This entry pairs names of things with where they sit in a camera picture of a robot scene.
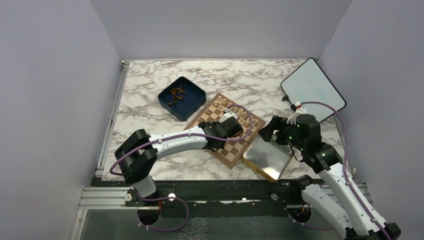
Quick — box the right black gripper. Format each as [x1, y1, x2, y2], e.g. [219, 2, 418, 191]
[258, 115, 307, 152]

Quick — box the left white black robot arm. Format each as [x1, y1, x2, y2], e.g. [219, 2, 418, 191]
[114, 116, 243, 206]

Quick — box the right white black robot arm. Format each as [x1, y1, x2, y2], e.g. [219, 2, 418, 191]
[258, 114, 401, 240]

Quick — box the gold metal tin lid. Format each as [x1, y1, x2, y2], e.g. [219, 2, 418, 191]
[241, 135, 294, 183]

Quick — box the blue square tin tray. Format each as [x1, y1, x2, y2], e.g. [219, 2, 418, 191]
[158, 76, 207, 121]

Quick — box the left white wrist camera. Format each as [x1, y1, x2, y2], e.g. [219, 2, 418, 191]
[218, 111, 238, 123]

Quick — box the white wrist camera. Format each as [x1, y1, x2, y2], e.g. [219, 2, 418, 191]
[286, 101, 307, 125]
[218, 111, 238, 123]

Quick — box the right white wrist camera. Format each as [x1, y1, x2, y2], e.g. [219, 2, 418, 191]
[286, 101, 307, 125]

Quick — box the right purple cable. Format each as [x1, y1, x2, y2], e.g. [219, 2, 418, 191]
[287, 101, 393, 240]

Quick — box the small whiteboard black frame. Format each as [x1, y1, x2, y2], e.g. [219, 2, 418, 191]
[280, 57, 347, 123]

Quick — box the aluminium frame rail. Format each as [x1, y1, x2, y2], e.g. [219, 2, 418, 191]
[70, 60, 131, 240]

